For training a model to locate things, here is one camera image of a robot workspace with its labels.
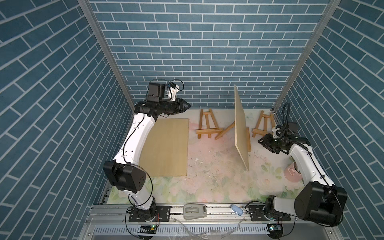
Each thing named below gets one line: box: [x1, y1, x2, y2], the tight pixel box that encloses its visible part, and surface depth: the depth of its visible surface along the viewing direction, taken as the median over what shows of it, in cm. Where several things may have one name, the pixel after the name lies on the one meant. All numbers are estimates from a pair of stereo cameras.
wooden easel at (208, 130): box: [196, 109, 224, 139], surface depth 110 cm
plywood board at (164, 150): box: [139, 118, 189, 177], surface depth 95 cm
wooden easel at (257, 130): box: [251, 110, 276, 138], surface depth 114 cm
